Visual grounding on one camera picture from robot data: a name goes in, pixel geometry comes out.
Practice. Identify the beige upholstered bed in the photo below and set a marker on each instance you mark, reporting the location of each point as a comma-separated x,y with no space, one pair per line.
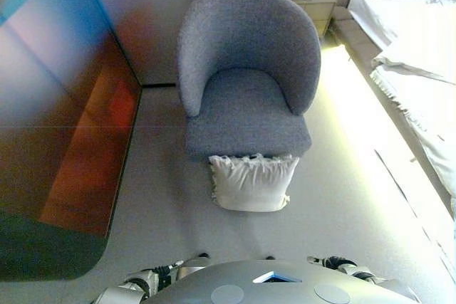
392,26

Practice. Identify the white fringed blanket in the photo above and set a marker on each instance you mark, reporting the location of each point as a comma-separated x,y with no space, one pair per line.
427,122

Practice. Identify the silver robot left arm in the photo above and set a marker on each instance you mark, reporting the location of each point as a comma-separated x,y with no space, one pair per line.
124,288

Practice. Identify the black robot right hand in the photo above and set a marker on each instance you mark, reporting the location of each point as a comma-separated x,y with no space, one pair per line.
333,263

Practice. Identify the beige nightstand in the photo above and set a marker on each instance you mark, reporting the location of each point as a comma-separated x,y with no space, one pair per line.
320,12

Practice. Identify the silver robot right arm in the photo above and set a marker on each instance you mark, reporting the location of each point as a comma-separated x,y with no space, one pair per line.
367,273

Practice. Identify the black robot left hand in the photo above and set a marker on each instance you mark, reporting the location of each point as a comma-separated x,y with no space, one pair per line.
167,272

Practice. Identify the grey fabric tub armchair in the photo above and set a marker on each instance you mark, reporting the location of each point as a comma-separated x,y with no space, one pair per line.
249,33

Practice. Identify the white fringed cushion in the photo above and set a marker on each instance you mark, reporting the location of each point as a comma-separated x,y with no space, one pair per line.
249,186

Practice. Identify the glossy reflective cabinet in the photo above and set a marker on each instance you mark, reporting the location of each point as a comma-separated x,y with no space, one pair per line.
53,104

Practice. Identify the grey robot torso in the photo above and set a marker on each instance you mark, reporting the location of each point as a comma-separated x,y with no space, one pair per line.
249,289

